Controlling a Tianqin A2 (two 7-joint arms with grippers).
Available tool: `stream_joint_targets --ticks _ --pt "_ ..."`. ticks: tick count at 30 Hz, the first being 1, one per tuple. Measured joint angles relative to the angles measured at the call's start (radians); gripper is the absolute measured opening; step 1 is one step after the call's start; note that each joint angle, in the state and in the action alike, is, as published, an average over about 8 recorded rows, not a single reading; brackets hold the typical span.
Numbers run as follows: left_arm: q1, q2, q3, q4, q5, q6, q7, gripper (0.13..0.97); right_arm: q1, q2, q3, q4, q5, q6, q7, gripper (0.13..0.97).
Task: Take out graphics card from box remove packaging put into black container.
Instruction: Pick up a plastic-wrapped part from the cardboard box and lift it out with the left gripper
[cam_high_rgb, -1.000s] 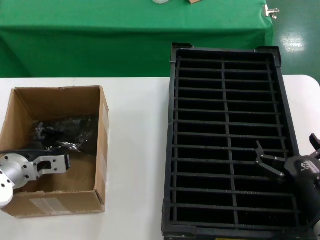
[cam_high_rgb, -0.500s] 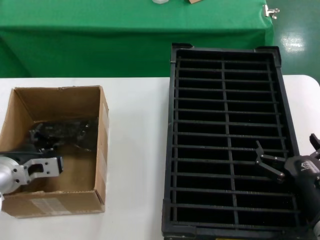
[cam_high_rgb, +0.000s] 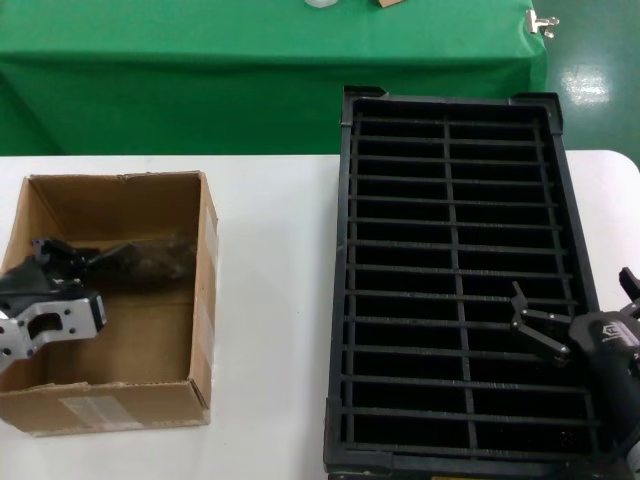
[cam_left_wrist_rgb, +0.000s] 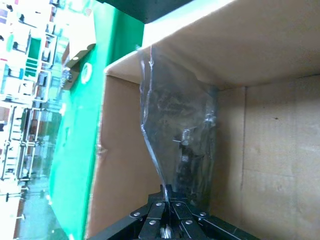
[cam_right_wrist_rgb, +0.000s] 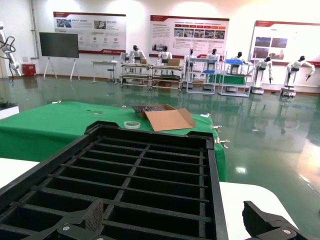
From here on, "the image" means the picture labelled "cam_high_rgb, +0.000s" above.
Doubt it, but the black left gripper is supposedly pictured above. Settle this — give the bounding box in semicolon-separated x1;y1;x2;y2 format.
0;237;107;302

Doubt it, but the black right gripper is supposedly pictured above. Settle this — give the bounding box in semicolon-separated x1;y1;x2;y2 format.
509;267;640;454

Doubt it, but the dark translucent antistatic bag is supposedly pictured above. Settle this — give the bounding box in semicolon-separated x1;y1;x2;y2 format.
59;229;197;292

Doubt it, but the brown open cardboard box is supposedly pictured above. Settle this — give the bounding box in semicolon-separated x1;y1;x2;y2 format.
0;169;221;438

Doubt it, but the black slotted container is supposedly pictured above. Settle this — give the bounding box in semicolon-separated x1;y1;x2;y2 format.
322;84;626;480

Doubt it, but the green tablecloth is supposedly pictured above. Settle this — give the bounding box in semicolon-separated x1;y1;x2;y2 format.
0;0;550;157

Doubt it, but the silver metal binder clip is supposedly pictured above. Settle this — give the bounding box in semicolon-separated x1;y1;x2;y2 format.
524;9;561;40

